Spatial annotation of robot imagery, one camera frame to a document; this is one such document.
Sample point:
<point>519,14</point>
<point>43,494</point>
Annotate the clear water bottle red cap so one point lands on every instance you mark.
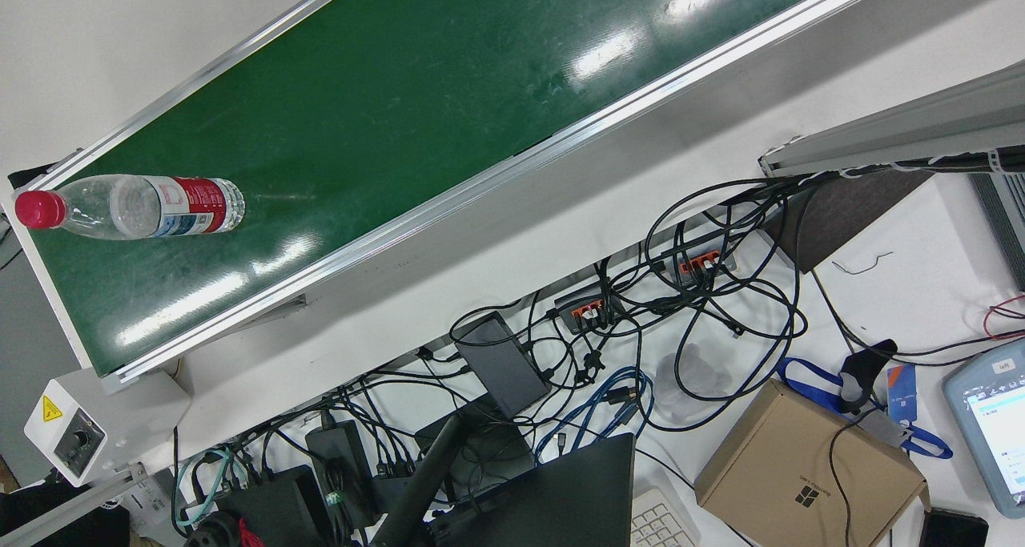
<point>144,207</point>

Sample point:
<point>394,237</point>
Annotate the black power strip orange switches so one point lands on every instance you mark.
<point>705,265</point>
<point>592,307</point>

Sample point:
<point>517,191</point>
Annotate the flat black power brick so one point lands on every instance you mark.
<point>504,363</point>

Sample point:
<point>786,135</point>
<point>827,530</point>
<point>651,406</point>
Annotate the clear crumpled plastic bag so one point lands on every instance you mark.
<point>689,379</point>

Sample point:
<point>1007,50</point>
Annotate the black monitor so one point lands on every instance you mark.
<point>560,499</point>

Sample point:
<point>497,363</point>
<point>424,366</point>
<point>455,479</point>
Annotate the black power adapter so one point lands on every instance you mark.
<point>340,459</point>

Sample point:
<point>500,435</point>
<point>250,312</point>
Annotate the white keyboard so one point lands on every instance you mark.
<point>661,523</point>

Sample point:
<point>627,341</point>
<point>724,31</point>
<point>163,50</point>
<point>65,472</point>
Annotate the dark brown board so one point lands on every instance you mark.
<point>833,219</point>

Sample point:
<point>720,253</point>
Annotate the black device box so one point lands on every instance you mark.
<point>272,507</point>

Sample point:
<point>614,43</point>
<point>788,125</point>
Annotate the brown cardboard box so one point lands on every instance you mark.
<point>801,467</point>

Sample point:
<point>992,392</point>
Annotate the blue orange card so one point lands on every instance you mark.
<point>901,395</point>

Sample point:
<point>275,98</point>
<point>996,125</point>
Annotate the white conveyor control box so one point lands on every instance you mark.
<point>88,419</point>

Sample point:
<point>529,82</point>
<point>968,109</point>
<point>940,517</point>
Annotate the black ribbed controller box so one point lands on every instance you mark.
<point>1005,219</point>

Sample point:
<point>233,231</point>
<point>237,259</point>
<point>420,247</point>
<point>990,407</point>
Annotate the grey teach pendant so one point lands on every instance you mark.
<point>993,427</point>

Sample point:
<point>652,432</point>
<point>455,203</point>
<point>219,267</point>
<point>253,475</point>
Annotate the black smartphone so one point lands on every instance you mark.
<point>953,531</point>

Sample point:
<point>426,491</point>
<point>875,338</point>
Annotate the green belt conveyor aluminium frame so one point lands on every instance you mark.
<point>400,130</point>

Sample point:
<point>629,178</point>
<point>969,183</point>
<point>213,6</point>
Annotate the aluminium profile post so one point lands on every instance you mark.
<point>905,134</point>

